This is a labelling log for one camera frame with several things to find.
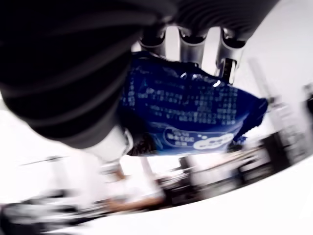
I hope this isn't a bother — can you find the seated person white shirt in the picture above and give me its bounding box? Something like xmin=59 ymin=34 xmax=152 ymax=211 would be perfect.
xmin=107 ymin=168 xmax=165 ymax=212

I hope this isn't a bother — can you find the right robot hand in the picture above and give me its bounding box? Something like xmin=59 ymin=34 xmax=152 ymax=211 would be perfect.
xmin=0 ymin=0 xmax=282 ymax=167

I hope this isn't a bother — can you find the blue Oreo cookie pack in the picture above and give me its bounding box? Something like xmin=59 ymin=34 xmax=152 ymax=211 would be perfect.
xmin=116 ymin=50 xmax=269 ymax=157

